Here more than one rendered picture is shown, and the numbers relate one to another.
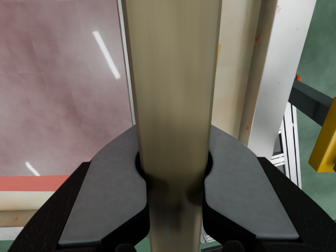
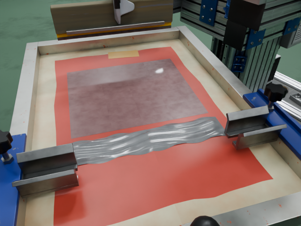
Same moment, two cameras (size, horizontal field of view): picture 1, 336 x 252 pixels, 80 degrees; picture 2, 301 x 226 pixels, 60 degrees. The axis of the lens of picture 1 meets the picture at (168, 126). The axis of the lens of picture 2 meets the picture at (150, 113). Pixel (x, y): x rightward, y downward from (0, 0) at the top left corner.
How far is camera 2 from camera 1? 81 cm
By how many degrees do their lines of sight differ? 49
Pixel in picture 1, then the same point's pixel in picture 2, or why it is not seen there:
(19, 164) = (185, 93)
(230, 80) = (119, 48)
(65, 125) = (152, 79)
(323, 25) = not seen: hidden behind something
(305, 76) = not seen: hidden behind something
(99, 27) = (107, 73)
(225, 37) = (105, 52)
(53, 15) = (105, 81)
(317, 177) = not seen: hidden behind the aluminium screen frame
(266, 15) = (97, 43)
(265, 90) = (117, 36)
